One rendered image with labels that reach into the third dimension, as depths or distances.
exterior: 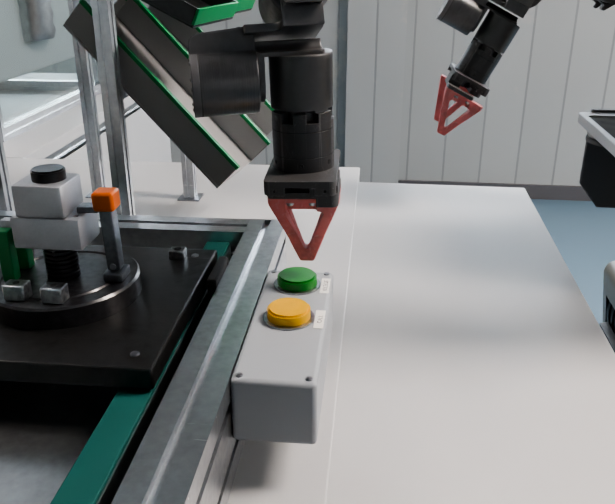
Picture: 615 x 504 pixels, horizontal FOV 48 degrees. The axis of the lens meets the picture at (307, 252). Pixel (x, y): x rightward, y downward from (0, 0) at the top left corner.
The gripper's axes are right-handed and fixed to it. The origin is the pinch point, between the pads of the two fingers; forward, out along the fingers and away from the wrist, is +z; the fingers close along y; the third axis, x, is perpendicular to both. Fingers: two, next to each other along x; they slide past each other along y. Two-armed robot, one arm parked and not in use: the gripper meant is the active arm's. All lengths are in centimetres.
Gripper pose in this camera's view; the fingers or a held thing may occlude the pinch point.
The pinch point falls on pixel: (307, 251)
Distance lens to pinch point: 69.6
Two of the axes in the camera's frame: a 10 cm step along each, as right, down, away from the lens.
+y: -0.8, 4.2, -9.0
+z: 0.3, 9.1, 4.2
